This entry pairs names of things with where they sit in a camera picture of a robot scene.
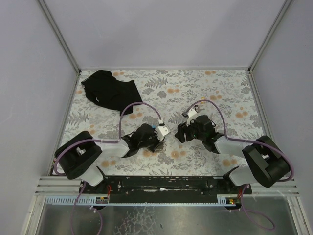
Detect purple cable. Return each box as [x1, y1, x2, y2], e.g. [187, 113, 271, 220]
[53, 101, 164, 235]
[187, 99, 294, 230]

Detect floral table mat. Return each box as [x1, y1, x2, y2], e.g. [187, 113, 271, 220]
[61, 70, 263, 176]

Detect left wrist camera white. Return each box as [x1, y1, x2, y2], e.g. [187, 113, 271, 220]
[156, 125, 171, 142]

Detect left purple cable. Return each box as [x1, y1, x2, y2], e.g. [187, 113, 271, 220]
[53, 101, 164, 235]

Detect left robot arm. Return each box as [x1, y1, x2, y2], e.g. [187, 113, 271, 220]
[54, 123, 170, 187]

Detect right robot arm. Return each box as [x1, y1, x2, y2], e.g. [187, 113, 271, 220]
[175, 115, 293, 188]

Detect black cloth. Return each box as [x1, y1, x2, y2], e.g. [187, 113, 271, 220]
[81, 70, 142, 112]

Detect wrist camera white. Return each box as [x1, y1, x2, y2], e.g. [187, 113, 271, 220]
[156, 125, 171, 142]
[182, 108, 198, 118]

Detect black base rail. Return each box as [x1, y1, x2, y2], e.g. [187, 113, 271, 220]
[82, 176, 252, 204]

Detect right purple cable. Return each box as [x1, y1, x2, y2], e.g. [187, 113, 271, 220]
[187, 99, 294, 230]

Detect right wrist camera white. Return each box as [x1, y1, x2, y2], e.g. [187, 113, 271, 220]
[182, 108, 198, 118]

